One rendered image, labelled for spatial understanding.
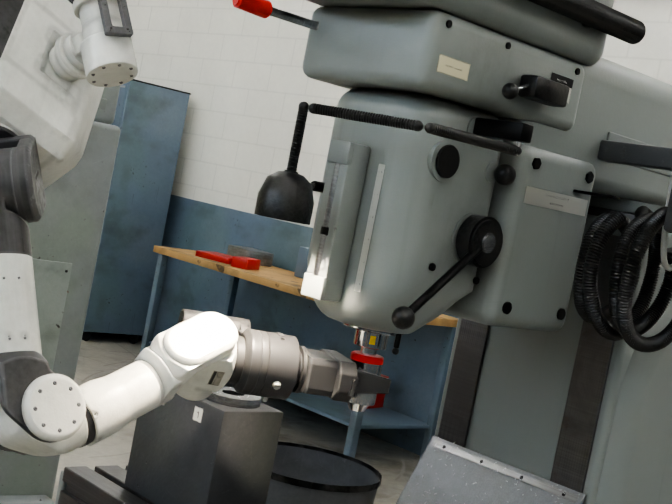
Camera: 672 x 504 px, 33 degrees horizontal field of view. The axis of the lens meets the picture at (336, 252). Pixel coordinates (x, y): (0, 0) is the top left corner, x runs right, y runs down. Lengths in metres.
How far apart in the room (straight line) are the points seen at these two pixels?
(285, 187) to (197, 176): 7.63
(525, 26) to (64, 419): 0.77
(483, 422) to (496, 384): 0.07
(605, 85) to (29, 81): 0.82
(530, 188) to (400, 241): 0.23
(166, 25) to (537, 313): 8.24
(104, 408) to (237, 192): 7.24
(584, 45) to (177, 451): 0.86
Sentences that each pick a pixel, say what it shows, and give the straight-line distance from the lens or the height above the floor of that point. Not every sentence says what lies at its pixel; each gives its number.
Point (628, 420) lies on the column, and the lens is 1.84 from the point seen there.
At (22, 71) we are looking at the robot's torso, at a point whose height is 1.56.
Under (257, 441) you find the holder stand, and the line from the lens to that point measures 1.80.
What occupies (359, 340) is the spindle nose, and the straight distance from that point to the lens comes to 1.60.
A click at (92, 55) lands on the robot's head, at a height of 1.59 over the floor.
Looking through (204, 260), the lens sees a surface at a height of 0.88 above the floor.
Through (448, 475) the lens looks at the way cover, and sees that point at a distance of 1.97.
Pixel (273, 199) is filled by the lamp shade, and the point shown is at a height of 1.46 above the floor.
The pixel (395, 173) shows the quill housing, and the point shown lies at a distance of 1.50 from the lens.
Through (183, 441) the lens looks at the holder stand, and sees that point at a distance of 1.82.
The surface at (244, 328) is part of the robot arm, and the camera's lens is 1.58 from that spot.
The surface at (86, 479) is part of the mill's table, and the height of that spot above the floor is 0.94.
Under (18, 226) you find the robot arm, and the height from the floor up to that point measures 1.37.
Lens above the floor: 1.48
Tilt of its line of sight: 3 degrees down
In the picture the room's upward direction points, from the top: 11 degrees clockwise
